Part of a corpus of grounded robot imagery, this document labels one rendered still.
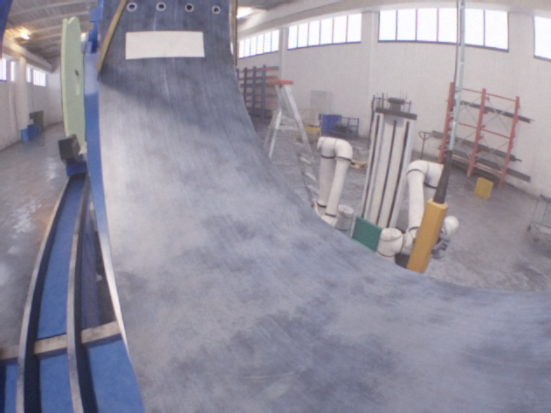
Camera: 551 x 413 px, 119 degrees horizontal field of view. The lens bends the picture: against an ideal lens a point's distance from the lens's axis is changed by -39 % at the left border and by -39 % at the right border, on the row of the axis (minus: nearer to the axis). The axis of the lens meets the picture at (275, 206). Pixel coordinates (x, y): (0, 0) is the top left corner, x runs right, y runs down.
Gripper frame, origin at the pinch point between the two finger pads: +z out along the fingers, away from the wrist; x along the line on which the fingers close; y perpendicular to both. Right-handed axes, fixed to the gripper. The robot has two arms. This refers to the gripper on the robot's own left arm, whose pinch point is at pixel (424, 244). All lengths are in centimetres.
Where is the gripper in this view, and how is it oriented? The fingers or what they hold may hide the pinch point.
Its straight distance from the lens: 113.6
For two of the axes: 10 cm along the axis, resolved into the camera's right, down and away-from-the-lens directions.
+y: 0.4, -9.1, -4.2
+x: 5.6, 3.7, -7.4
